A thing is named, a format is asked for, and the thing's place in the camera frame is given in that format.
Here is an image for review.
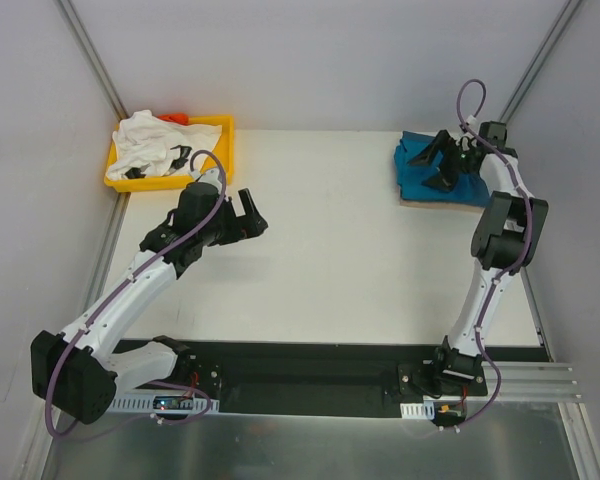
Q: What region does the teal blue t-shirt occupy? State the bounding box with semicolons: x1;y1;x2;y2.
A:
393;130;490;208

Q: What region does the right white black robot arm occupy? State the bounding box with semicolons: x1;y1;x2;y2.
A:
408;122;549;398

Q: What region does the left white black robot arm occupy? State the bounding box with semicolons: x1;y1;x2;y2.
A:
30;168;268;425

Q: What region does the orange garment in bin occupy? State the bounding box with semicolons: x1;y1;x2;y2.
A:
158;112;189;126

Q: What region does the white printed t-shirt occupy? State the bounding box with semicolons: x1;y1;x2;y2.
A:
106;110;222;181

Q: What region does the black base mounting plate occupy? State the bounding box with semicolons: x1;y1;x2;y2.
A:
74;339;501;419

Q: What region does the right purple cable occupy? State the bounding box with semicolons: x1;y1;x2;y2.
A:
404;78;534;436

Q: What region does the purple cable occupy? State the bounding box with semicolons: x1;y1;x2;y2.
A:
404;78;534;436
44;151;229;439

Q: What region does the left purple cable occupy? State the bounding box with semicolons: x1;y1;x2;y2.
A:
44;151;229;439

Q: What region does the right aluminium frame post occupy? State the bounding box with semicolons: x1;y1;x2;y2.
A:
480;1;585;125

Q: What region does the aluminium frame post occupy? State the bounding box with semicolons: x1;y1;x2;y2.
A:
480;1;585;125
54;0;129;120

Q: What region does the left slotted cable duct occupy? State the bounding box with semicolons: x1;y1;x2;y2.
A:
107;392;219;415

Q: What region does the slotted cable duct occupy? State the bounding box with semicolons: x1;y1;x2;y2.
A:
107;392;219;415
400;401;435;421

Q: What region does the aluminium extrusion rail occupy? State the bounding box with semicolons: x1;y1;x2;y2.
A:
482;362;581;404

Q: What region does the left aluminium frame post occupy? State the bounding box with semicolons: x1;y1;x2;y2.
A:
54;0;129;120

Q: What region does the right slotted cable duct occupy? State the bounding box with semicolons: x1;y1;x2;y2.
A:
400;401;435;421

